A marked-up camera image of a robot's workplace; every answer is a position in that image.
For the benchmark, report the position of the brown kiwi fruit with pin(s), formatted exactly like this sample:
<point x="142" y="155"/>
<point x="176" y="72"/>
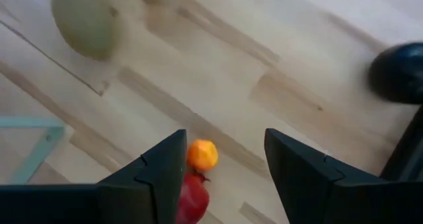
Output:
<point x="86" y="22"/>

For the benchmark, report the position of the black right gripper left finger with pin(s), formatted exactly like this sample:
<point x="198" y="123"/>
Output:
<point x="155" y="191"/>

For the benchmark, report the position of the small orange fruit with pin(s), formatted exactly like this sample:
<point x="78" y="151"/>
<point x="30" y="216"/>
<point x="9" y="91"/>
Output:
<point x="202" y="155"/>

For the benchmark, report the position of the black round plum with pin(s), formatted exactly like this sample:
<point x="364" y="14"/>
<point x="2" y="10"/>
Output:
<point x="400" y="73"/>

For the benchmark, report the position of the small dark red fruit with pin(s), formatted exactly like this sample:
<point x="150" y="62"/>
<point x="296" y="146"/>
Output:
<point x="195" y="201"/>

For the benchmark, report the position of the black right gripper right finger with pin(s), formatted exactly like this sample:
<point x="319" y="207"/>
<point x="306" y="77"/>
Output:
<point x="314" y="191"/>

